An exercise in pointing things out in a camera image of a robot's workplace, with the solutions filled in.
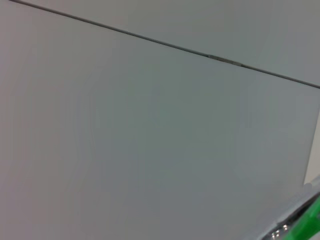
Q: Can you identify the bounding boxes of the translucent green-zip document bag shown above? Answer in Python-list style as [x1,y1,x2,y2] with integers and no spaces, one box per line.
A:
[259,182,320,240]

